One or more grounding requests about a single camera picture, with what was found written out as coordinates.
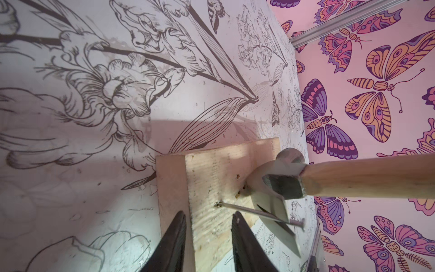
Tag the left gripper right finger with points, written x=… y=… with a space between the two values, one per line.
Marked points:
x=248 y=255

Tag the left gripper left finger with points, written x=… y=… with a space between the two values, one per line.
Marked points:
x=169 y=254

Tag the steel nail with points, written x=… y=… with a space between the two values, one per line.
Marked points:
x=258 y=213

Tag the wooden block with nails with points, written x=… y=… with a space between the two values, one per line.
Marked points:
x=194 y=181

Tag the wooden handle claw hammer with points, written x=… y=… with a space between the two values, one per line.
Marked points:
x=289 y=177

